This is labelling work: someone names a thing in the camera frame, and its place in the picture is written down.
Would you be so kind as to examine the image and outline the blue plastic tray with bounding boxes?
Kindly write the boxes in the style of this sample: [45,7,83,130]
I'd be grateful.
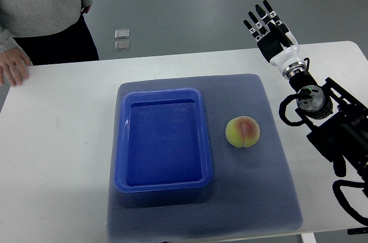
[114,88,213,193]

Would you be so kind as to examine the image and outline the lower metal floor plate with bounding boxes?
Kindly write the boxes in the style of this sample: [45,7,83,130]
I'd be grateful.
[114,40,130,52]

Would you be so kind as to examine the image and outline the person's bare hand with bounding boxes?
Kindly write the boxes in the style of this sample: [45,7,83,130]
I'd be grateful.
[1,48,32,87]

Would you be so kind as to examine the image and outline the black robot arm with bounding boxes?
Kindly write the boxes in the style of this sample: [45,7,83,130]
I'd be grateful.
[243,0,367,226]

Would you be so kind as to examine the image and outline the yellow red peach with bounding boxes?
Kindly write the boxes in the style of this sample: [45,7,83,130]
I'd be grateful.
[225,116,260,148]

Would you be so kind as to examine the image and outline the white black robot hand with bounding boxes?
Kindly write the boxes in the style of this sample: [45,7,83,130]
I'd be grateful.
[243,0,304,79]

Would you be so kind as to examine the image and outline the person in grey sweatshirt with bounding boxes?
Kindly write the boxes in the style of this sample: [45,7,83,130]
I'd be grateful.
[0,0,100,65]

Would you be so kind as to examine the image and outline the grey blue textured mat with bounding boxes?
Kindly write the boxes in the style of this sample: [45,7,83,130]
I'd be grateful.
[107,74,302,242]

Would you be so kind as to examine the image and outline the metal floor plate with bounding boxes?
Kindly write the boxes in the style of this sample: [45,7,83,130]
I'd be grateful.
[114,29,130,39]
[114,40,130,52]

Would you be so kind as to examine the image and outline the upper metal floor plate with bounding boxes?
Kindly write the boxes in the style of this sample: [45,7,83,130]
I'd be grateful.
[114,29,130,39]

